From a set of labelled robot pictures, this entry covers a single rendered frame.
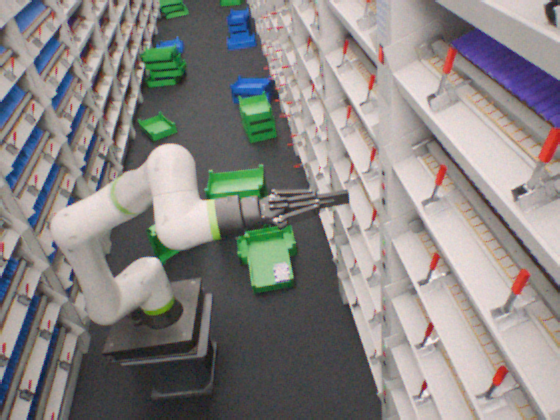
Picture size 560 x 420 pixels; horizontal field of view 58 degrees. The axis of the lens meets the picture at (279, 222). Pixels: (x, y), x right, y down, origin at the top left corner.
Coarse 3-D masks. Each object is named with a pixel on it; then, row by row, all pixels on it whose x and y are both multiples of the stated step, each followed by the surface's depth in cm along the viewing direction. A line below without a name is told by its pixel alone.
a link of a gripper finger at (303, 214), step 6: (300, 210) 110; (306, 210) 109; (312, 210) 110; (282, 216) 109; (288, 216) 109; (294, 216) 109; (300, 216) 110; (306, 216) 110; (312, 216) 111; (282, 222) 108; (288, 222) 109; (294, 222) 110; (282, 228) 109
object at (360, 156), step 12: (336, 96) 170; (336, 108) 172; (336, 120) 167; (348, 120) 163; (348, 144) 154; (360, 144) 151; (372, 144) 148; (360, 156) 146; (360, 168) 142; (372, 180) 136; (372, 192) 132
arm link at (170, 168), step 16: (176, 144) 112; (160, 160) 108; (176, 160) 108; (192, 160) 112; (128, 176) 130; (144, 176) 115; (160, 176) 108; (176, 176) 108; (192, 176) 111; (128, 192) 129; (144, 192) 122; (160, 192) 109; (128, 208) 137; (144, 208) 136
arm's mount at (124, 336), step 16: (176, 288) 202; (192, 288) 200; (192, 304) 193; (128, 320) 193; (192, 320) 186; (112, 336) 187; (128, 336) 185; (144, 336) 184; (160, 336) 182; (176, 336) 181; (192, 336) 179; (112, 352) 181; (128, 352) 181; (144, 352) 182; (160, 352) 182; (176, 352) 182; (192, 352) 183
